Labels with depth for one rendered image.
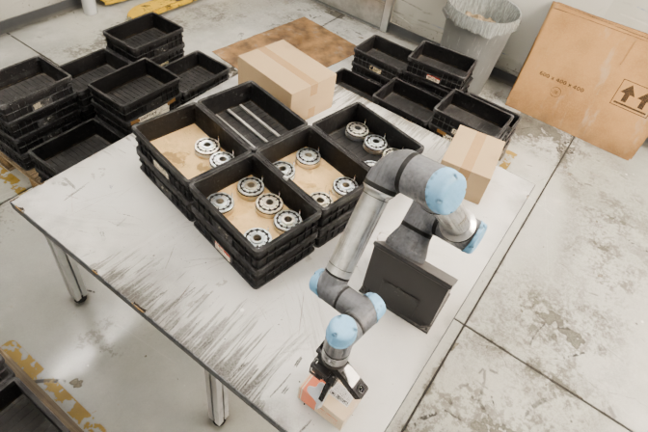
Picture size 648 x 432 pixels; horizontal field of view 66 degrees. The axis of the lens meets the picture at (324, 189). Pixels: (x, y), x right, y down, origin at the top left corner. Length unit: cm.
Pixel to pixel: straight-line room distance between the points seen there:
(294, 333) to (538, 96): 315
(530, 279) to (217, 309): 193
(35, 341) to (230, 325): 118
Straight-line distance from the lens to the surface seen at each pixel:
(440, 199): 126
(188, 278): 188
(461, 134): 242
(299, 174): 205
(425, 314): 178
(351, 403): 158
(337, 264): 139
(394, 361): 177
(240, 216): 187
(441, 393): 257
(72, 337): 266
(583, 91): 434
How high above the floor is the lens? 223
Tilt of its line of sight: 45 degrees down
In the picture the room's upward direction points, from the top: 10 degrees clockwise
